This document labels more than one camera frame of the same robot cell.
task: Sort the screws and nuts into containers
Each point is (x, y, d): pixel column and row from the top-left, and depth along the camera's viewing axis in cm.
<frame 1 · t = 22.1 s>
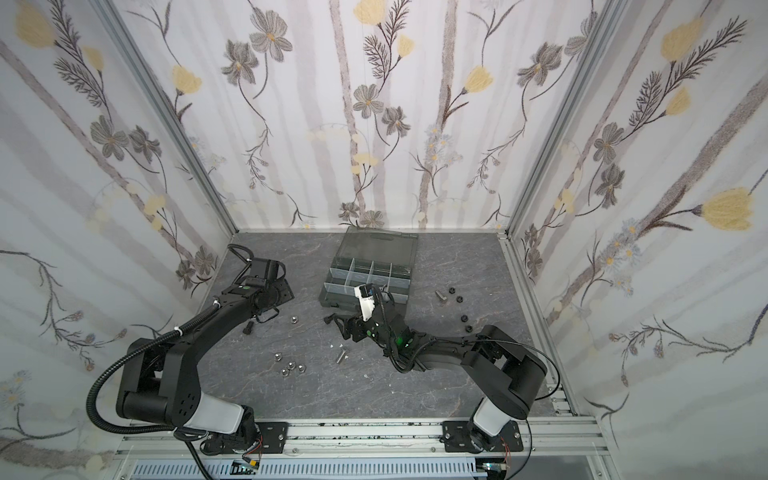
left hand: (278, 284, 91), fingers open
right hand: (336, 305, 80), fingers open
silver bolt centre: (341, 356, 90), on the table
silver bolt far right: (443, 297, 103), on the table
silver hex nut: (294, 319, 97), on the table

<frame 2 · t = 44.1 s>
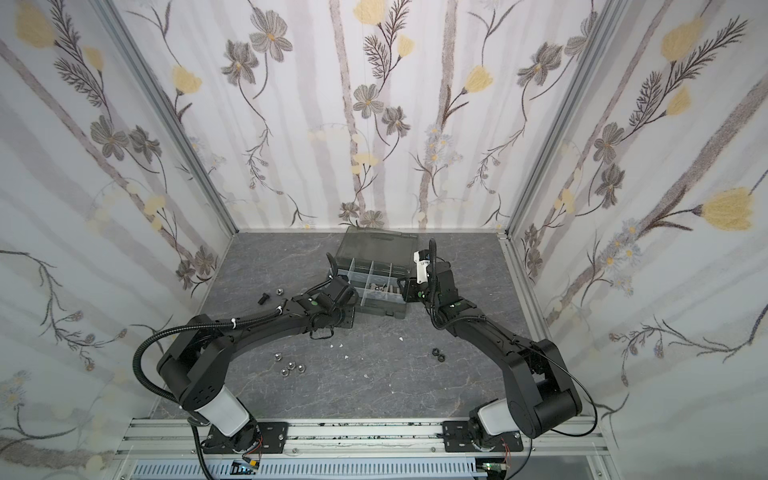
left hand: (346, 308, 91), fingers closed
right hand: (396, 272, 85), fingers open
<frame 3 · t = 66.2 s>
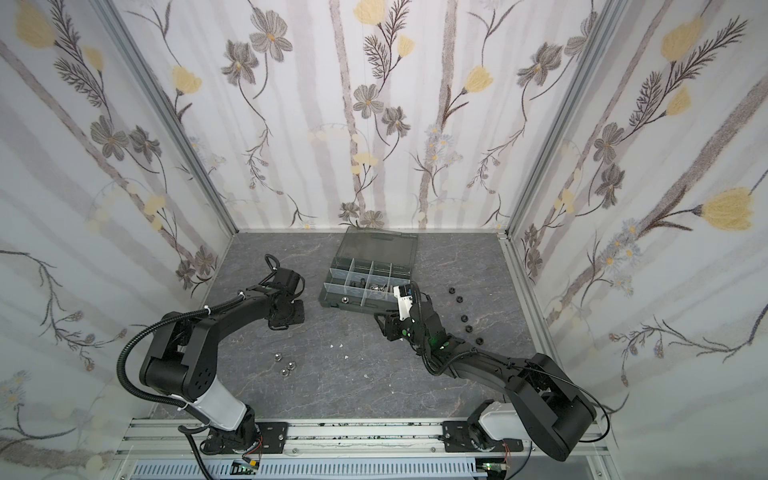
left hand: (292, 309, 94), fingers open
right hand: (372, 308, 81), fingers open
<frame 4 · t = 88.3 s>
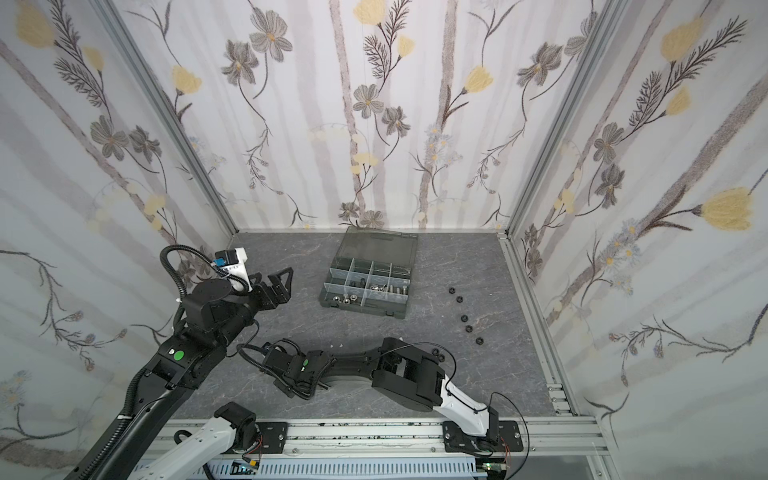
left hand: (273, 265, 67), fingers open
right hand: (276, 364, 83), fingers closed
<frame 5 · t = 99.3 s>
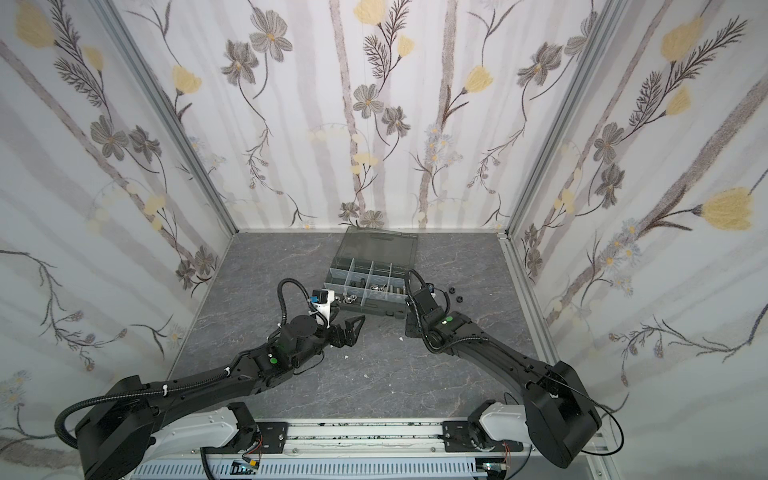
left hand: (348, 308, 79), fingers open
right hand: (406, 315, 85), fingers closed
